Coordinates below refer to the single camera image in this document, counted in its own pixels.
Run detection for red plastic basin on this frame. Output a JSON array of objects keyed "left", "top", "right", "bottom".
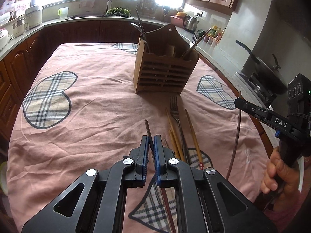
[{"left": 169, "top": 12, "right": 185, "bottom": 28}]

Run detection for metal dish rack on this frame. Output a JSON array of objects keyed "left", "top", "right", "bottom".
[{"left": 136, "top": 0, "right": 157, "bottom": 19}]

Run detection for large white cooker pot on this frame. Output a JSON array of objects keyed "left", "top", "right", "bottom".
[{"left": 24, "top": 5, "right": 44, "bottom": 29}]

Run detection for green leafy vegetables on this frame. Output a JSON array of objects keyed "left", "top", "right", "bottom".
[{"left": 105, "top": 7, "right": 132, "bottom": 18}]

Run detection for seasoning bottles and jars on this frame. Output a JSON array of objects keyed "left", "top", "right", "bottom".
[{"left": 205, "top": 25, "right": 225, "bottom": 47}]

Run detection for knife block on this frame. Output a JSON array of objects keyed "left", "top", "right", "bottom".
[{"left": 162, "top": 6, "right": 171, "bottom": 23}]

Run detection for black gas stove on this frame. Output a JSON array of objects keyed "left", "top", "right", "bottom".
[{"left": 236, "top": 71, "right": 278, "bottom": 103}]

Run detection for green plastic bowl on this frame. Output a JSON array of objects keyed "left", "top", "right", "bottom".
[{"left": 0, "top": 161, "right": 8, "bottom": 193}]

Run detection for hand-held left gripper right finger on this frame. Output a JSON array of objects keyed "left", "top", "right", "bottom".
[{"left": 154, "top": 135, "right": 277, "bottom": 233}]

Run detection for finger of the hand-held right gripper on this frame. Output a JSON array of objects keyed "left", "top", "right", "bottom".
[{"left": 234, "top": 97, "right": 296, "bottom": 134}]

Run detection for white and pink rice cooker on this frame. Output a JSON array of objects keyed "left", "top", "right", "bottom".
[{"left": 0, "top": 28, "right": 9, "bottom": 50}]

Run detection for green plastic cup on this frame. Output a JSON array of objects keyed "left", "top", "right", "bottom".
[{"left": 58, "top": 6, "right": 70, "bottom": 19}]

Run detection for steel electric kettle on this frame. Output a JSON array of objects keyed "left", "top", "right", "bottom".
[{"left": 182, "top": 15, "right": 200, "bottom": 34}]

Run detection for range hood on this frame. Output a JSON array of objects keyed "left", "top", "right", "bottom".
[{"left": 264, "top": 0, "right": 311, "bottom": 38}]

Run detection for pink heart-print tablecloth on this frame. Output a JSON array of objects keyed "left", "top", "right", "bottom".
[{"left": 7, "top": 42, "right": 277, "bottom": 233}]

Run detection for wooden utensil holder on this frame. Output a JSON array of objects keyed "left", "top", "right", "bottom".
[{"left": 133, "top": 25, "right": 200, "bottom": 95}]

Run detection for steel kitchen faucet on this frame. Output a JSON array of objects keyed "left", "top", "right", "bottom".
[{"left": 99, "top": 0, "right": 112, "bottom": 13}]

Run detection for person's right forearm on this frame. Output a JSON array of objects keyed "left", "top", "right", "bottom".
[{"left": 266, "top": 175, "right": 311, "bottom": 233}]

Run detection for small white electric pot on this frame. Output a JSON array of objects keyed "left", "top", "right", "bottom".
[{"left": 11, "top": 15, "right": 30, "bottom": 38}]

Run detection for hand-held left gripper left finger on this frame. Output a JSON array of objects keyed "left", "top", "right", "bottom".
[{"left": 22, "top": 136, "right": 149, "bottom": 233}]

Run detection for person's right hand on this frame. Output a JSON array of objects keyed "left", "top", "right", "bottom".
[{"left": 261, "top": 148, "right": 305, "bottom": 195}]

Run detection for wooden base cabinets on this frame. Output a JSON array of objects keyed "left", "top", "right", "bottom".
[{"left": 0, "top": 20, "right": 146, "bottom": 139}]

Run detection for black wok with lid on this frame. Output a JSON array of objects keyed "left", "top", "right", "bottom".
[{"left": 235, "top": 40, "right": 289, "bottom": 94}]

